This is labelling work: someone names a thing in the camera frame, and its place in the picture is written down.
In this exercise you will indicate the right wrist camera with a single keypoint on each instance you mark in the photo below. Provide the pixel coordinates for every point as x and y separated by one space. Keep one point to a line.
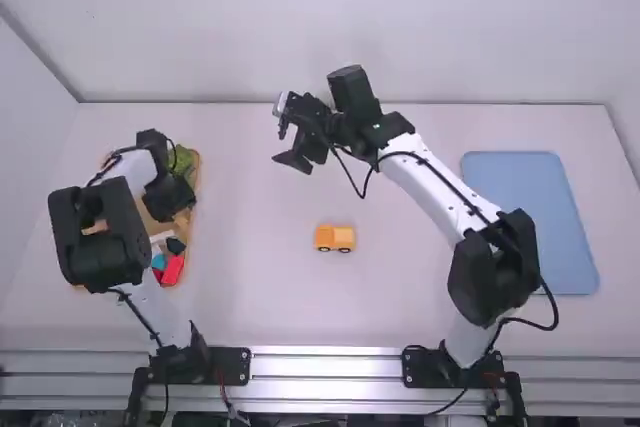
281 104

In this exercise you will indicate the blue toy brick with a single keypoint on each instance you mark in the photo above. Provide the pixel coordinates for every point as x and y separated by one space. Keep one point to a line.
159 262

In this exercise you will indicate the silver rails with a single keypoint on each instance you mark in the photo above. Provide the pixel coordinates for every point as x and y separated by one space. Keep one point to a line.
325 372

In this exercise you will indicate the white toy brick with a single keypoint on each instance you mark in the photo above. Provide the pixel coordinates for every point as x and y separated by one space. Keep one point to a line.
159 238

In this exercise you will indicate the green toy brick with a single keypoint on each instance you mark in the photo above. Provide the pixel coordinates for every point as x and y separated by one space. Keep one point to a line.
184 157

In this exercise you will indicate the tan tray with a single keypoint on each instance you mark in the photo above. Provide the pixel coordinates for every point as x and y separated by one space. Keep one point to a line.
186 227

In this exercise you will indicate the yellow toy car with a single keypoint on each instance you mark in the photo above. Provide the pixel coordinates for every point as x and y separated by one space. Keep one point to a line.
334 237

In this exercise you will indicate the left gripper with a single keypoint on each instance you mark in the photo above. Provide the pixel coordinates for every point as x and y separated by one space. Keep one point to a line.
170 197

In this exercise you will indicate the black toy brick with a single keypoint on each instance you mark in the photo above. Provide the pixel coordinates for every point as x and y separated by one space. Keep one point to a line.
175 245

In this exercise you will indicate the blue mat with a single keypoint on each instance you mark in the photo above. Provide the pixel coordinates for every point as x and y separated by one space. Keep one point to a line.
540 207

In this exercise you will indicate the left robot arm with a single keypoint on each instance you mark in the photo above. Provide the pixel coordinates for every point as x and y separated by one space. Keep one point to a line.
150 297

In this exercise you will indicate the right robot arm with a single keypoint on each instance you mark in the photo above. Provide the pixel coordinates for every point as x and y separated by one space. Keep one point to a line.
435 182

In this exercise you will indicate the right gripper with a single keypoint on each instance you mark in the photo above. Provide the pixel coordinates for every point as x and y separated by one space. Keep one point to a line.
312 129

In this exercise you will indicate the red toy brick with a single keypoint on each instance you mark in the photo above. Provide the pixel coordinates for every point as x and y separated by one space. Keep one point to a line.
172 271

